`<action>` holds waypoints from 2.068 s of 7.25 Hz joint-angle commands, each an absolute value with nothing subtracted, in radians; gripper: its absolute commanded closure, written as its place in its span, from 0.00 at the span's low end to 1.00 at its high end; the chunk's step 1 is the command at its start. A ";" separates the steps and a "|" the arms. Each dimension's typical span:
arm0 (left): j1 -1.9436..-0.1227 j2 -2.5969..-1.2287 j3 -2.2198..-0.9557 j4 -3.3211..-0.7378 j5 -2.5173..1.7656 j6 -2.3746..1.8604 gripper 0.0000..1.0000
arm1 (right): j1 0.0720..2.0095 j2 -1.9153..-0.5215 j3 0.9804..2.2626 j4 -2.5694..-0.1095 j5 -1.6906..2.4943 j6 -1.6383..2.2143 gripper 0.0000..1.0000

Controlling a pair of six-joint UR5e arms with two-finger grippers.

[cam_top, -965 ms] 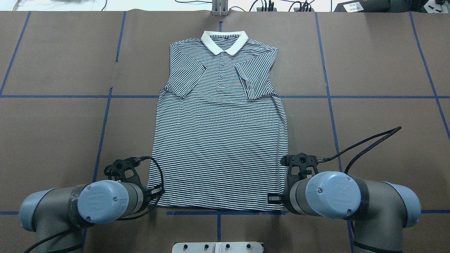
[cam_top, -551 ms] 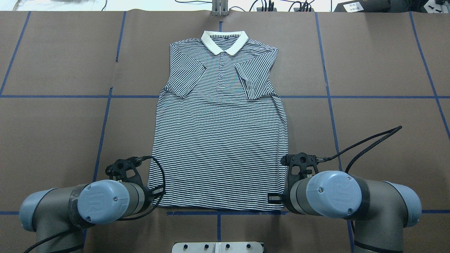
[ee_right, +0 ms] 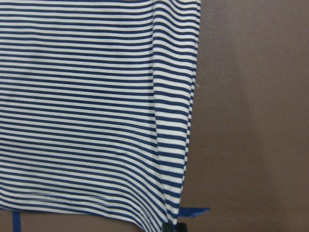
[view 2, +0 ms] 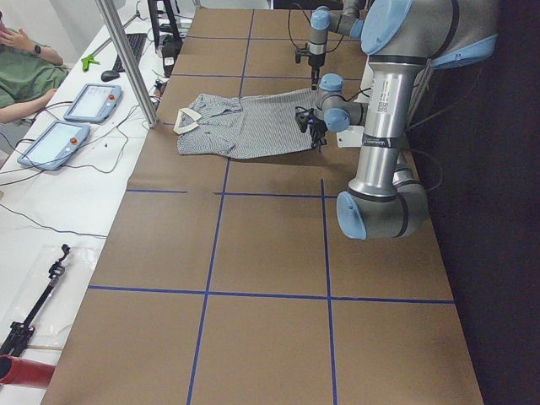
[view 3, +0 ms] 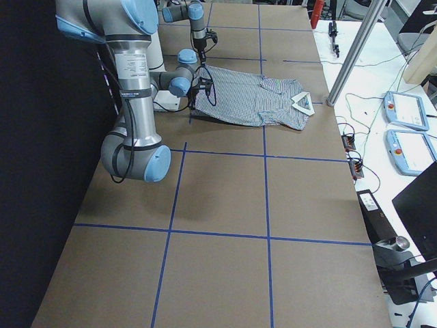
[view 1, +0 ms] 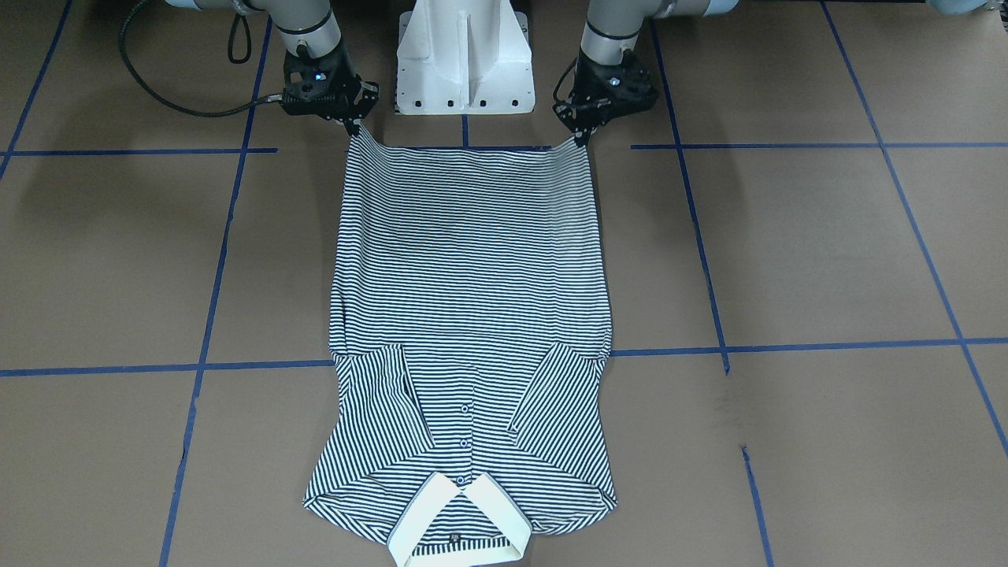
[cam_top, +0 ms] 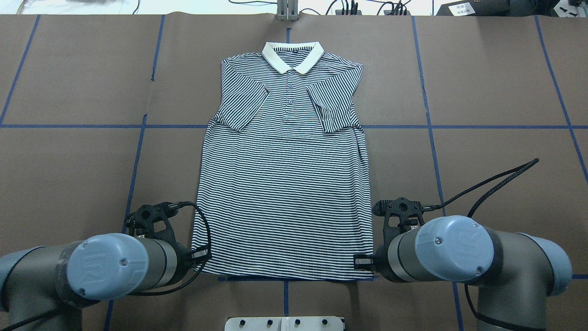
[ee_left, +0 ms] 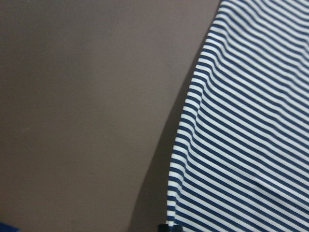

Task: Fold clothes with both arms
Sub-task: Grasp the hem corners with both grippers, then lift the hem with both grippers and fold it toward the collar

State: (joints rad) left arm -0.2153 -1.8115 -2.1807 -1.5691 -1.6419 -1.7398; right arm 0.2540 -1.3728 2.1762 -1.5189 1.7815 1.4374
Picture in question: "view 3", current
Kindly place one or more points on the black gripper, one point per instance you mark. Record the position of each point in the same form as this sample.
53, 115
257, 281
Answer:
193, 93
200, 46

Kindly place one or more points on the blue white striped polo shirt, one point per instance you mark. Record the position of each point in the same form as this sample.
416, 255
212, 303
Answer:
248, 99

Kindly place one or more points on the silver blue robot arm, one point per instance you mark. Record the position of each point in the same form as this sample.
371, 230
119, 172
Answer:
133, 149
182, 10

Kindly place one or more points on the red cylinder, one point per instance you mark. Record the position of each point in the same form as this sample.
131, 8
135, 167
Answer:
316, 13

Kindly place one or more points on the black tripod tool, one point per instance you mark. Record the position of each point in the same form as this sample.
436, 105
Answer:
332, 33

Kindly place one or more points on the upper small circuit board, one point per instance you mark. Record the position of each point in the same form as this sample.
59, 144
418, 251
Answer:
348, 140

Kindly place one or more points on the small circuit board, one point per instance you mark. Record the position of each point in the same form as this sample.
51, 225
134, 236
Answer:
348, 140
356, 168

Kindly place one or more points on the lower small circuit board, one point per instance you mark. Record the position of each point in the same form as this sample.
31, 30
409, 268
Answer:
356, 168

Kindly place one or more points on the upper blue teach pendant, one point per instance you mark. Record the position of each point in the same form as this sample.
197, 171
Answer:
405, 110

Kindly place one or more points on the blue teach pendant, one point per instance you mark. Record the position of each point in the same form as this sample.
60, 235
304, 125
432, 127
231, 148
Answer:
405, 110
412, 152

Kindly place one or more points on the beige wooden board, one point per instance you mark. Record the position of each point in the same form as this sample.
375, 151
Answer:
425, 59

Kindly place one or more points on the lower blue teach pendant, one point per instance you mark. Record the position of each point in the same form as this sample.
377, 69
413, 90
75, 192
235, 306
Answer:
412, 152

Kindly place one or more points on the black box with label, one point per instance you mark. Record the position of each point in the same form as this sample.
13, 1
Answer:
377, 225

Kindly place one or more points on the black monitor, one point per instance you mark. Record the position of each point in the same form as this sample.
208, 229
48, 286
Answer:
416, 207

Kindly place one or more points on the black stand with metal knob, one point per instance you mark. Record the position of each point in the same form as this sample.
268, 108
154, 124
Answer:
403, 276

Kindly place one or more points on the aluminium frame post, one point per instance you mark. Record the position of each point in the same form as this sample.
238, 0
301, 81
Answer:
364, 31

